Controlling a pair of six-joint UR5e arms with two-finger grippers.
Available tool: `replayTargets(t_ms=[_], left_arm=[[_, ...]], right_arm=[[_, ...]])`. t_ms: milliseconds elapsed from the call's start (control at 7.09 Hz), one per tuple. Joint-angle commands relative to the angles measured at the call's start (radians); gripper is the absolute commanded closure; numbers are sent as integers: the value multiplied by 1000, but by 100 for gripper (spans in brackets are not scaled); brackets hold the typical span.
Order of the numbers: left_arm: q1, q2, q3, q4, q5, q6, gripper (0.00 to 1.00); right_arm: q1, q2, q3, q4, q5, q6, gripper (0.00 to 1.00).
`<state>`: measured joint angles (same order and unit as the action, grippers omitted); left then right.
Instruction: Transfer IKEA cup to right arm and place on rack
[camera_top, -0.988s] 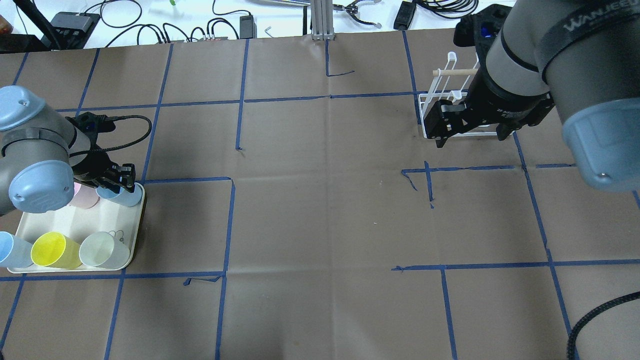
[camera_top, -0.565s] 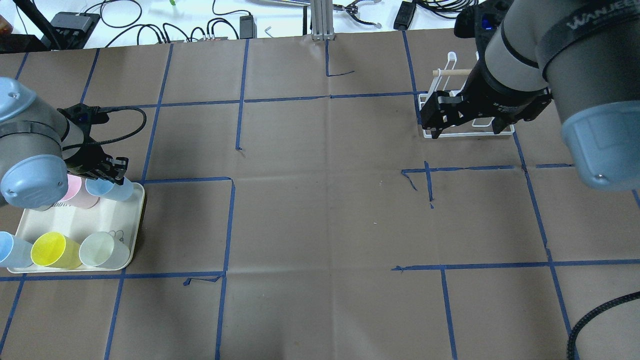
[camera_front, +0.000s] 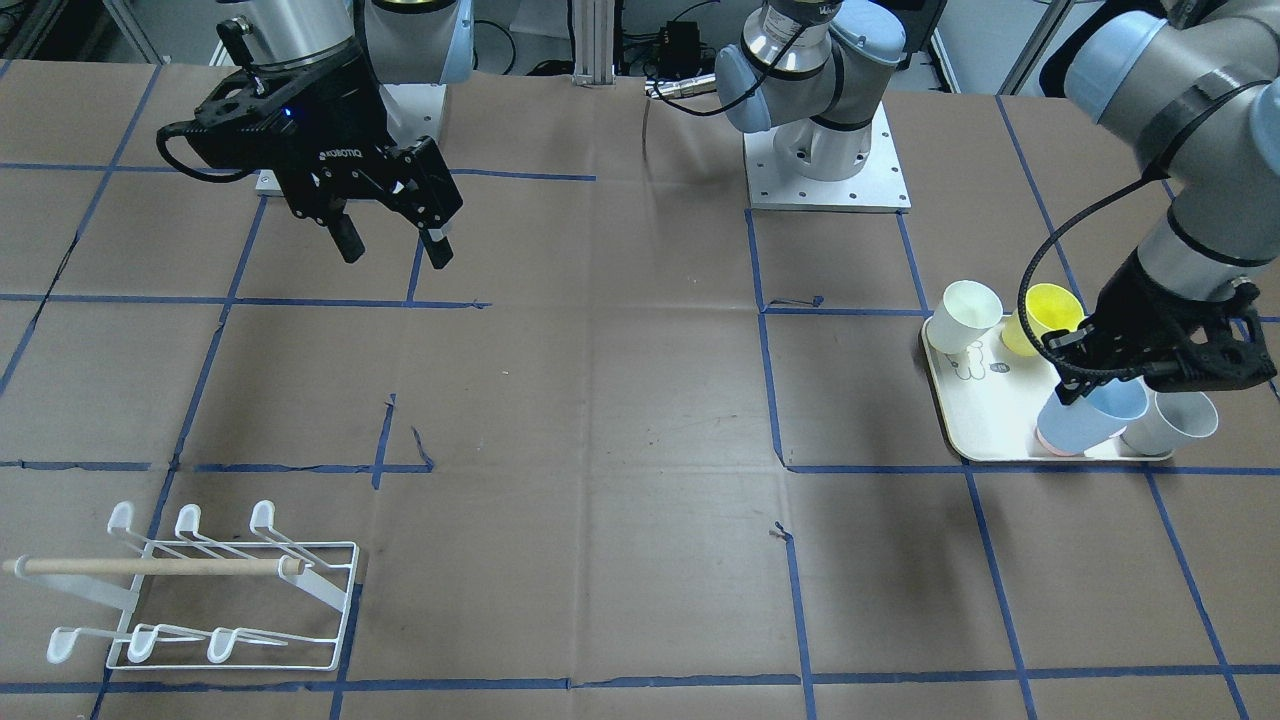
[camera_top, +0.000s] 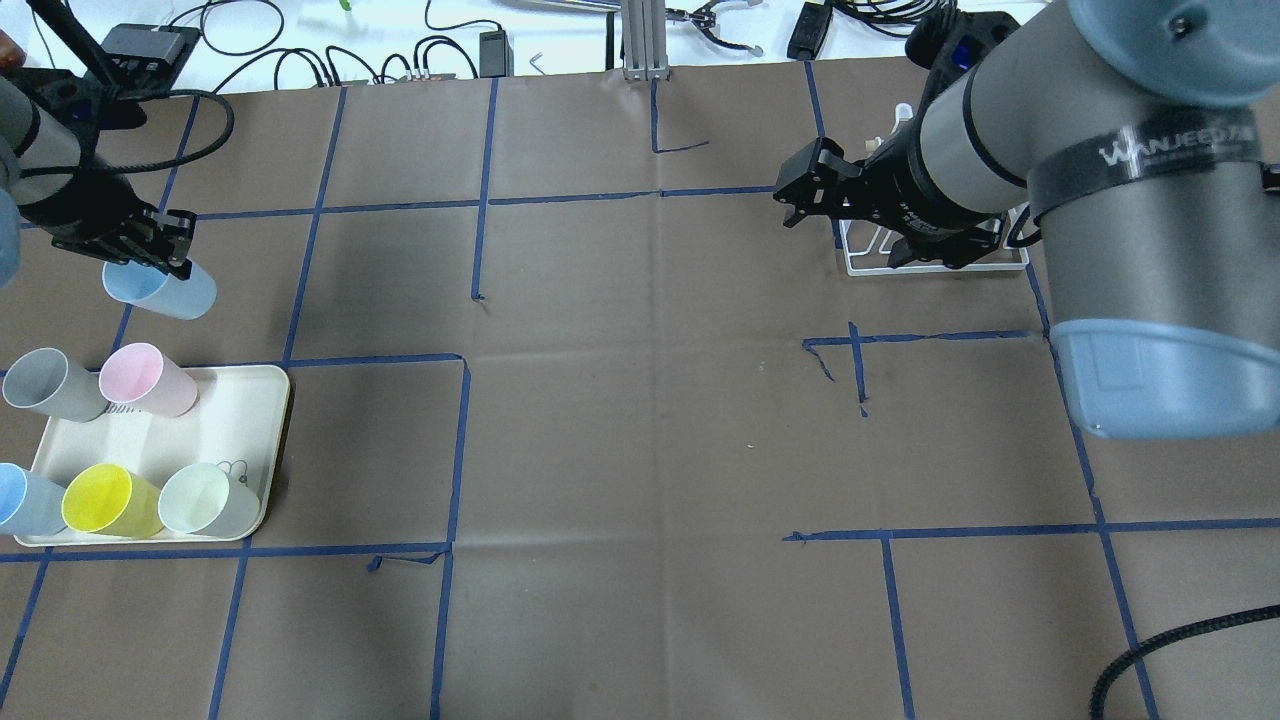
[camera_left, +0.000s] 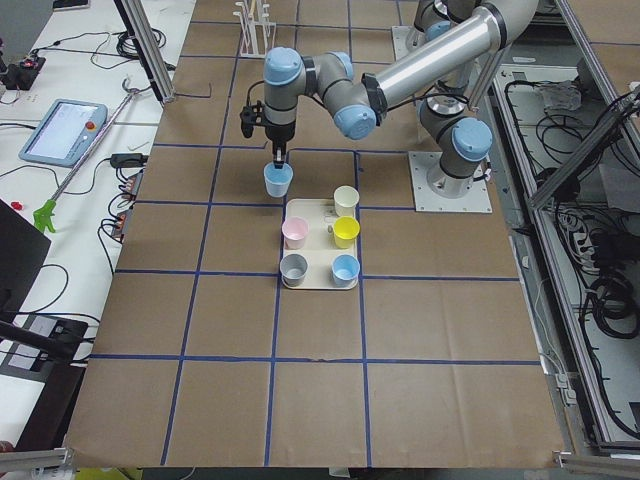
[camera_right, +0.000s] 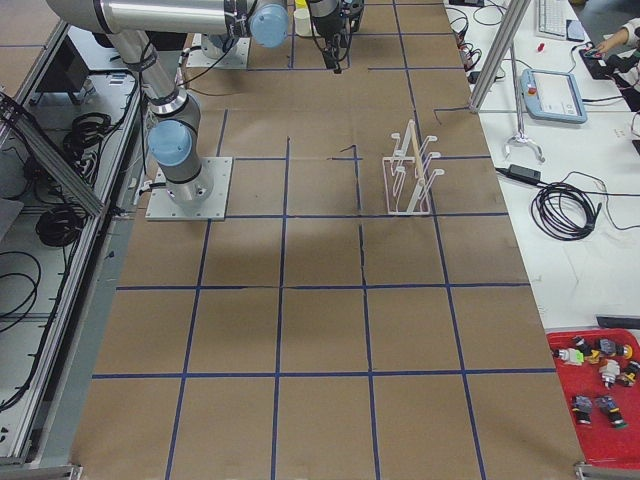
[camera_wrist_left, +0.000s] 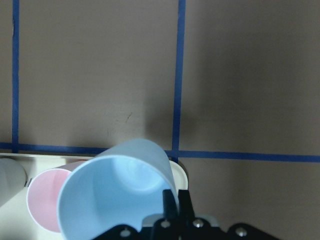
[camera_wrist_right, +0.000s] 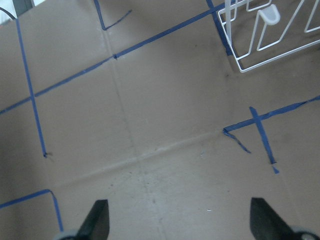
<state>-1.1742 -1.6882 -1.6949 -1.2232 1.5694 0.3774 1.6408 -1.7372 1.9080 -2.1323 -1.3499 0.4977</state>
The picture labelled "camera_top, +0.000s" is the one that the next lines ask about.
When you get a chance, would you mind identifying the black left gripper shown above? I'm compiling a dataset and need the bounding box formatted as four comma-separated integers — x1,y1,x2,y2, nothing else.
50,202,197,281

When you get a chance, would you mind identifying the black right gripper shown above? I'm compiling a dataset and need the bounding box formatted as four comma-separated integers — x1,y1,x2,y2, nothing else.
774,138,1004,270

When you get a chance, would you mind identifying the light blue plastic cup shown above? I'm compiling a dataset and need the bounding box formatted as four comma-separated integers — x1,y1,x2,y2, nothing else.
101,260,218,320

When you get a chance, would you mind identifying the pale green plastic cup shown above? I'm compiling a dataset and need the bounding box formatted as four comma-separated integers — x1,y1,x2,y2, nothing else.
157,460,264,541

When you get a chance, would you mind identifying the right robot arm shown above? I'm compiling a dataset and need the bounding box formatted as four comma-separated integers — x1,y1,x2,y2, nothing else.
773,1,1279,439

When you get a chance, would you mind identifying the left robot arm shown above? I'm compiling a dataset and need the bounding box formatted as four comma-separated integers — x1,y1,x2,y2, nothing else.
1,70,196,284

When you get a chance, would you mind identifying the pink plastic cup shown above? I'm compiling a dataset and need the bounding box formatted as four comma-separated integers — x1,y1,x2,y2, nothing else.
99,342,198,418

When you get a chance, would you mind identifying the grey plastic cup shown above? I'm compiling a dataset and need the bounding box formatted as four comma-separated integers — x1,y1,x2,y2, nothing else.
3,347,109,423

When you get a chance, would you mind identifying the yellow plastic cup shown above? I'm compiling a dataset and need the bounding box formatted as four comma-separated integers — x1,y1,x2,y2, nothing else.
60,462,164,539

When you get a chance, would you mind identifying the black power brick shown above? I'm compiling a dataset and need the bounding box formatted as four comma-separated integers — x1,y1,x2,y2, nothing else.
786,1,833,61

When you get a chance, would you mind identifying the cream bunny tray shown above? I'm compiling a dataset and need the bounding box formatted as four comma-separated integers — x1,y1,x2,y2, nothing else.
33,365,291,542

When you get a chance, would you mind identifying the black power adapter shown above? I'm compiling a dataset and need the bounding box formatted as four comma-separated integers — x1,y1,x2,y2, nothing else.
477,29,515,78

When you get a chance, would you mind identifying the white wire cup rack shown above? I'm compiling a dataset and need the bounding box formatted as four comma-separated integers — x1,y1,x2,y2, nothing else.
833,102,1030,277

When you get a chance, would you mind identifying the aluminium frame post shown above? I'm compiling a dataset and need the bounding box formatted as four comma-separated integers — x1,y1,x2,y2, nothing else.
620,0,669,82

